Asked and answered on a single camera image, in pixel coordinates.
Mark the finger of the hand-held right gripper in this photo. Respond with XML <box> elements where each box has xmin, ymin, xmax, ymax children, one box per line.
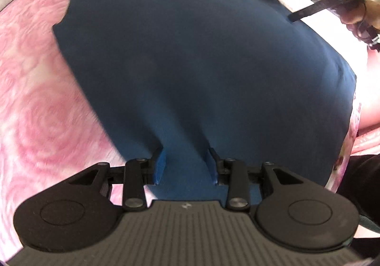
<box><xmin>289</xmin><ymin>0</ymin><xmax>362</xmax><ymax>22</ymax></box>

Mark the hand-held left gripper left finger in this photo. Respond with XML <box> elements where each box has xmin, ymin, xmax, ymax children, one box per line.
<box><xmin>69</xmin><ymin>149</ymin><xmax>167</xmax><ymax>212</ymax></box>

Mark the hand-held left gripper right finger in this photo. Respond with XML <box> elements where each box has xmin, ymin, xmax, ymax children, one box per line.
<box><xmin>208</xmin><ymin>147</ymin><xmax>303</xmax><ymax>212</ymax></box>

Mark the navy blue garment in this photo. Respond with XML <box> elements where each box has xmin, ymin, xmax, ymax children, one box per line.
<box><xmin>53</xmin><ymin>0</ymin><xmax>357</xmax><ymax>205</ymax></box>

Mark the person's right hand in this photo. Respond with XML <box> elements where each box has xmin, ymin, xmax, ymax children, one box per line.
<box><xmin>339</xmin><ymin>0</ymin><xmax>380</xmax><ymax>32</ymax></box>

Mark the white floral printed cloth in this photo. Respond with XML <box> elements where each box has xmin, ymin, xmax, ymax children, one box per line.
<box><xmin>323</xmin><ymin>92</ymin><xmax>362</xmax><ymax>194</ymax></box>

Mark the pink rose-patterned bedsheet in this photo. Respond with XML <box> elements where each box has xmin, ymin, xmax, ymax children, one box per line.
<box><xmin>0</xmin><ymin>0</ymin><xmax>380</xmax><ymax>257</ymax></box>

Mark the person's black clothing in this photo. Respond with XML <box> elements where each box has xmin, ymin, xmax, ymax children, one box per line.
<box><xmin>335</xmin><ymin>153</ymin><xmax>380</xmax><ymax>232</ymax></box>

